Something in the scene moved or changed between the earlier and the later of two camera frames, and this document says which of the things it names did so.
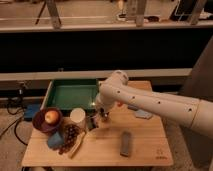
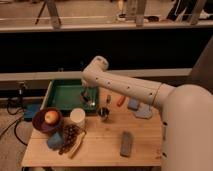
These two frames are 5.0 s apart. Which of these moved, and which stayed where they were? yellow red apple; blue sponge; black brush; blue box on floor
Moved: black brush
Stayed: blue sponge; blue box on floor; yellow red apple
